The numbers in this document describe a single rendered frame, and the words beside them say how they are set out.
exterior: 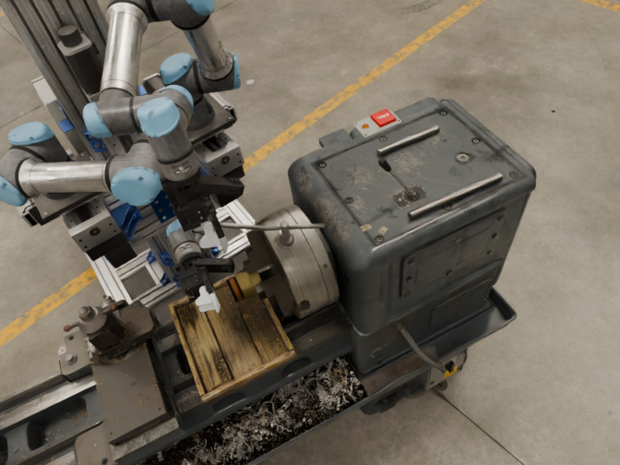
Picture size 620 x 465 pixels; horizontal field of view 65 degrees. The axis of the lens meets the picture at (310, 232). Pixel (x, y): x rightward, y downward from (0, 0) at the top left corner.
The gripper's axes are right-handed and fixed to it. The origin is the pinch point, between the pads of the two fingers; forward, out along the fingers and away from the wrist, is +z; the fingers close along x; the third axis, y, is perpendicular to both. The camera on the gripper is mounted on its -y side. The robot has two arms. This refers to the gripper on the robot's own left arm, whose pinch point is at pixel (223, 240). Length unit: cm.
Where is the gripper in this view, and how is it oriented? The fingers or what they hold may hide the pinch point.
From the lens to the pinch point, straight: 115.6
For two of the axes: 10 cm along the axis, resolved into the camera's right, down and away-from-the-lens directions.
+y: -8.9, 4.1, -2.0
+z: 2.1, 7.6, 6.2
